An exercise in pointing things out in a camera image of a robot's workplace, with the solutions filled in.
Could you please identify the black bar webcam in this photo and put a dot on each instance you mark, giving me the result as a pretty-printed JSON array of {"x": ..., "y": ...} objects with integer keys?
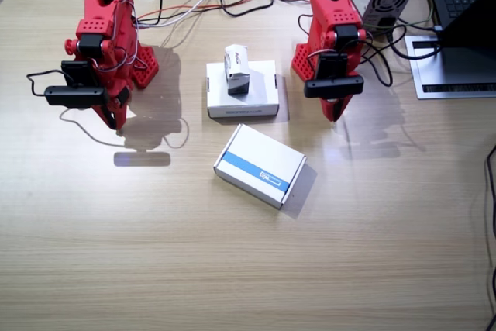
[
  {"x": 333, "y": 87},
  {"x": 73, "y": 96}
]

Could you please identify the white box with blue stripe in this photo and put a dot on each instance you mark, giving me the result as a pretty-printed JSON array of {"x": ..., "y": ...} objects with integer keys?
[{"x": 259, "y": 160}]

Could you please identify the small white and grey box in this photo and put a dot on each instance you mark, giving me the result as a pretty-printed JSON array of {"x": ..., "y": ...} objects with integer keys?
[{"x": 237, "y": 63}]

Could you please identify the red robot arm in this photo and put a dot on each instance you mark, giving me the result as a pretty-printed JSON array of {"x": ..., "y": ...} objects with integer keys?
[
  {"x": 104, "y": 13},
  {"x": 329, "y": 5}
]

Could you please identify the plain white cardboard box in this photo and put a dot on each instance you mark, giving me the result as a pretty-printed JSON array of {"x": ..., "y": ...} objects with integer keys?
[{"x": 263, "y": 94}]

